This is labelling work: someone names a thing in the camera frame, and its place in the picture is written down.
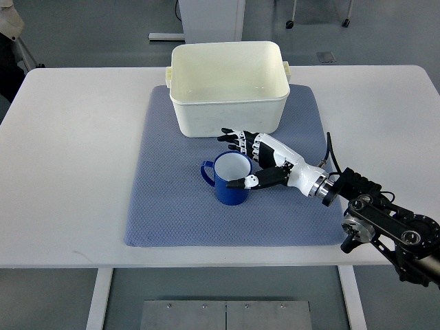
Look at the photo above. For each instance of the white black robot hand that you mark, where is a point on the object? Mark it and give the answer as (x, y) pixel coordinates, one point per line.
(280, 165)

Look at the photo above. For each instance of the blue mug white inside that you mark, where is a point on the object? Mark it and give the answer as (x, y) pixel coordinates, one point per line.
(223, 173)

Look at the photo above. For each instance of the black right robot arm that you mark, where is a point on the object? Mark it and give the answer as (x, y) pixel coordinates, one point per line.
(409, 241)

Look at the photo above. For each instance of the cream plastic box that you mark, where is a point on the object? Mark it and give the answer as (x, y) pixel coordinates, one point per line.
(237, 85)

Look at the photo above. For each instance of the grey floor outlet plate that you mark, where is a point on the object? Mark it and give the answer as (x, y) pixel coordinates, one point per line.
(326, 57)

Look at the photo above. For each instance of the blue textured mat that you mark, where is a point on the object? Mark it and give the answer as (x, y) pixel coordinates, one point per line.
(172, 205)

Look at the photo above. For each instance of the grey metal floor plate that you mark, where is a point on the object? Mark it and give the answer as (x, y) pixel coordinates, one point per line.
(218, 314)

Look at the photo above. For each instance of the white pedestal column base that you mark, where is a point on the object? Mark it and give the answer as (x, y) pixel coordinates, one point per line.
(206, 22)

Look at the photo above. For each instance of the white table leg frame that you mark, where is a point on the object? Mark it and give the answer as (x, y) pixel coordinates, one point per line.
(100, 296)

